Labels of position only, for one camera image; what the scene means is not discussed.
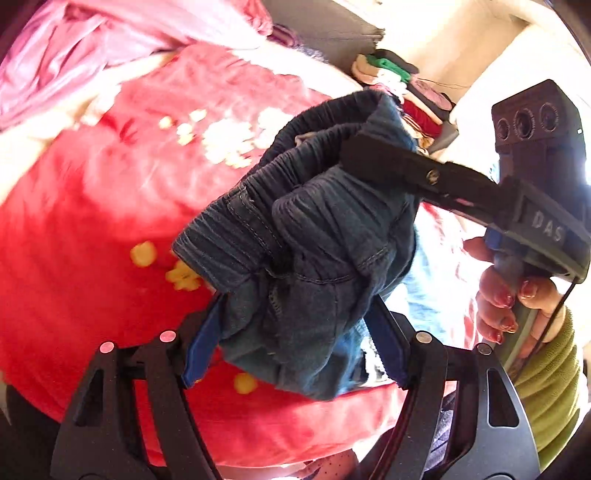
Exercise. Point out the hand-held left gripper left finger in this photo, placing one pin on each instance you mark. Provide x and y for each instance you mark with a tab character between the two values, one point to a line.
203	344

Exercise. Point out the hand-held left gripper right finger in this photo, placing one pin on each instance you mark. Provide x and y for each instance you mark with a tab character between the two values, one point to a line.
388	344

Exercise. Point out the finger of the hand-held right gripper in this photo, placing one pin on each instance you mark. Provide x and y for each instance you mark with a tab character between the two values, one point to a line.
406	164

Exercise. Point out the blue denim pants lace hem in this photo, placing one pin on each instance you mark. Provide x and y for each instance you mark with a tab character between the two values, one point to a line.
314	230

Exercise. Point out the person's right forearm green sleeve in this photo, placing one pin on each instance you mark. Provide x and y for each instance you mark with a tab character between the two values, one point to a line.
554	392

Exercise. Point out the person's right hand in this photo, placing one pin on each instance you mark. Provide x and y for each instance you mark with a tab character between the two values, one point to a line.
494	288

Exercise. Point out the pile of folded clothes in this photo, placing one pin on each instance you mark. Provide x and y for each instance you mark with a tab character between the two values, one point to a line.
415	99

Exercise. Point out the floral bed skirt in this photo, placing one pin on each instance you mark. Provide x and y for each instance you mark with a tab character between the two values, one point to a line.
328	466

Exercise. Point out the grey bed headboard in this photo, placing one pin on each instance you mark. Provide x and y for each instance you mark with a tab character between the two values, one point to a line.
332	27

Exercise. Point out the red floral blanket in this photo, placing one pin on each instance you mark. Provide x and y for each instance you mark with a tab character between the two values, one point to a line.
92	207

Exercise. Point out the pink blanket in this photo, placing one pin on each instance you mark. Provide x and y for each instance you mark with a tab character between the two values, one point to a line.
92	46

